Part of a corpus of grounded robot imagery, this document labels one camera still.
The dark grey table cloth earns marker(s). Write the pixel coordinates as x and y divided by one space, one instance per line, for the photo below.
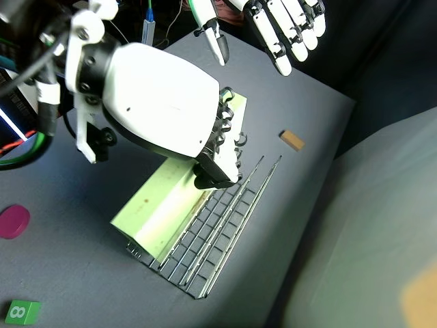
85 266

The light green rectangular block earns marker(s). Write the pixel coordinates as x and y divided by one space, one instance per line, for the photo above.
157 205

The grey rounded cover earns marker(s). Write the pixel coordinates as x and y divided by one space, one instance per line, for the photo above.
368 222

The magenta round disc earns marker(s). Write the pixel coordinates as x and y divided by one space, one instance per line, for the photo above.
13 222

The green number block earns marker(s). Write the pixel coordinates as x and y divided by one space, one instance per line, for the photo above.
22 312

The small wooden block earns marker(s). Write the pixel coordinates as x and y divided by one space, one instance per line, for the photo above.
292 140

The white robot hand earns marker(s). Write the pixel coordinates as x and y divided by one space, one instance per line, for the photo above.
160 99
286 27

